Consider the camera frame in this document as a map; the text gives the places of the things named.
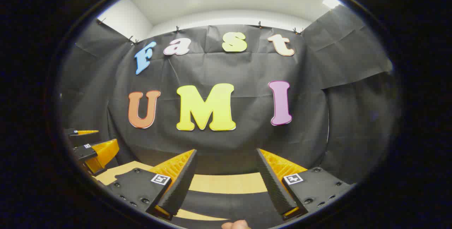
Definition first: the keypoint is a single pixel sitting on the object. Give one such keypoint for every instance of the black backdrop cloth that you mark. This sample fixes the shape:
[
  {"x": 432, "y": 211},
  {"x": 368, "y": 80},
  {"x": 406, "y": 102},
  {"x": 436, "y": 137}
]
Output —
[{"x": 247, "y": 66}]

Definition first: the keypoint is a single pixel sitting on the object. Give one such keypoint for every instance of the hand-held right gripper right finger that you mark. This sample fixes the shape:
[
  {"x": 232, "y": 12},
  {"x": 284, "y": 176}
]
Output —
[{"x": 273, "y": 183}]

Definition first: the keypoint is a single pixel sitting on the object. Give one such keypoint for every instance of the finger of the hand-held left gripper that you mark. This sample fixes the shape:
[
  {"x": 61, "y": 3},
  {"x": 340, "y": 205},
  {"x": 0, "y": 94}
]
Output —
[
  {"x": 84, "y": 152},
  {"x": 83, "y": 139}
]

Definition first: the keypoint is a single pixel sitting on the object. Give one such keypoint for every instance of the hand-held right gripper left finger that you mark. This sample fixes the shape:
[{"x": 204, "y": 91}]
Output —
[{"x": 180, "y": 183}]

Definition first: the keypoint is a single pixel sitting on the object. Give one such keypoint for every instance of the ceiling light panel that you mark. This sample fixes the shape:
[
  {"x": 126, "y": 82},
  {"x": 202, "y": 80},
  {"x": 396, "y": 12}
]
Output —
[{"x": 331, "y": 1}]

